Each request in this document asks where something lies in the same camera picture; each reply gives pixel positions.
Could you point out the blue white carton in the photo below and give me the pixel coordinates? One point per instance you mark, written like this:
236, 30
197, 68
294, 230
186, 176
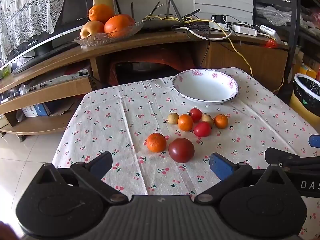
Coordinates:
36, 110

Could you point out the white lace cloth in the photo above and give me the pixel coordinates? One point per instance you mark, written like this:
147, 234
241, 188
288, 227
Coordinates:
25, 10

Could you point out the white modem box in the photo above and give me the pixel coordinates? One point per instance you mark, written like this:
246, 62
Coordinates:
245, 30

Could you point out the large dark red tomato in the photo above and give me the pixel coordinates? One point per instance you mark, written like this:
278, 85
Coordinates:
181, 150

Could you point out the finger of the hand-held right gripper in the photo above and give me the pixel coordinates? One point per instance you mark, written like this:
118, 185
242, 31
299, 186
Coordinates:
285, 157
315, 141

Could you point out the metal pot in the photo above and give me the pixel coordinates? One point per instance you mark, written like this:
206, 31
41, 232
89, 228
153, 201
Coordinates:
150, 67

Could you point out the black television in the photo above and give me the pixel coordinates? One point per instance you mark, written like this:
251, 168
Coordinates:
72, 12

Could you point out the large orange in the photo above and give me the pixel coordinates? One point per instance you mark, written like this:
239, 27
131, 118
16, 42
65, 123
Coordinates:
116, 26
101, 12

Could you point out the cherry print tablecloth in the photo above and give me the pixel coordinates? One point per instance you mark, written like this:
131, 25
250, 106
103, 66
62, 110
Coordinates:
112, 120

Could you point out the black bin liner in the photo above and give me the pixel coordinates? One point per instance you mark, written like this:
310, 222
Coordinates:
310, 92

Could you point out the yellow red apple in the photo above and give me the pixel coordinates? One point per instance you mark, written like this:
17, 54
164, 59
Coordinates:
91, 30

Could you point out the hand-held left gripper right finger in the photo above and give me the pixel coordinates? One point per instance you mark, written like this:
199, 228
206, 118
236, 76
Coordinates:
221, 166

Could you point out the wooden television stand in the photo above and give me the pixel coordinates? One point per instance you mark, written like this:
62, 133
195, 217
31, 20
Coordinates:
155, 42

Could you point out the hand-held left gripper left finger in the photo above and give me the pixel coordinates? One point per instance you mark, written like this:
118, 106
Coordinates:
101, 165

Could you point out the large mandarin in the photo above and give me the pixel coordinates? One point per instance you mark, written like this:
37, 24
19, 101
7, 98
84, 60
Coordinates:
156, 142

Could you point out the yellow waste bin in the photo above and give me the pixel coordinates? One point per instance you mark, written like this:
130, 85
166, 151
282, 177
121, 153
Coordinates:
298, 107

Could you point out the white power strip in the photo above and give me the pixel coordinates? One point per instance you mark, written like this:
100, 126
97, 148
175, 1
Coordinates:
220, 26

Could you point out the black router with antennas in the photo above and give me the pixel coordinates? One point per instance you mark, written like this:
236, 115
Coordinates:
160, 25

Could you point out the brown longan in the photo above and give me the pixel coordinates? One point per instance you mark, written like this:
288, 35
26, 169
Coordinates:
208, 119
173, 118

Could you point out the small mandarin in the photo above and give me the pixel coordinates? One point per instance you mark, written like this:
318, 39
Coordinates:
221, 121
185, 123

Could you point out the black metal shelf rack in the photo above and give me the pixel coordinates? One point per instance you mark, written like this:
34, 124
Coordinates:
295, 5

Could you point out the small red tomato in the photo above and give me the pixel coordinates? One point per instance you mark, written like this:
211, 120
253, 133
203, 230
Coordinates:
202, 129
195, 115

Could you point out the black power adapter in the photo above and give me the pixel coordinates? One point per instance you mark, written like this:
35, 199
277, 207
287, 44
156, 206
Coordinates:
218, 18

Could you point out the white labelled box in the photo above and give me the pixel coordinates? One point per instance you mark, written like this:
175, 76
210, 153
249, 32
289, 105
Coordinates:
270, 31

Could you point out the silver media player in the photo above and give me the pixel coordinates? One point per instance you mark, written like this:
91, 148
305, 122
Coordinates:
55, 82

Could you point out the glass fruit dish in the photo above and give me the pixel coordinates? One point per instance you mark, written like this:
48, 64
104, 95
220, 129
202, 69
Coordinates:
100, 40

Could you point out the small red ornament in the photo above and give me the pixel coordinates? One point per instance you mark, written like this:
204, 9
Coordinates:
271, 44

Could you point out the floral white bowl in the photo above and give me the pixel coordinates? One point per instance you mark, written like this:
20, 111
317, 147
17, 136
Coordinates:
205, 87

